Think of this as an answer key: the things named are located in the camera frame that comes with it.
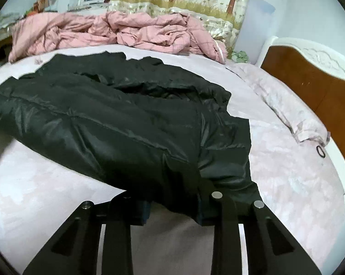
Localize light pink pillow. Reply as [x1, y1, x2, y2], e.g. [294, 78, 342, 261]
[226, 63, 331, 146]

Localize cluttered wooden side table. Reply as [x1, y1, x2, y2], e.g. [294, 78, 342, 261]
[0, 0, 57, 66]

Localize small pink paper scrap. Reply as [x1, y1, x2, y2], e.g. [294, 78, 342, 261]
[35, 57, 43, 65]

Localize pink plaid comforter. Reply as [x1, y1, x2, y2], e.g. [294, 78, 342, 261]
[8, 11, 228, 64]

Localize black puffer jacket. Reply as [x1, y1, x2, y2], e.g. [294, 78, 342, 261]
[0, 52, 260, 225]

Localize white and wood headboard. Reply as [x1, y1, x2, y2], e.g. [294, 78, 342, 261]
[255, 36, 345, 184]

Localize pink bed sheet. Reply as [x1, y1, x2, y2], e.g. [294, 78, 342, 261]
[0, 45, 345, 274]

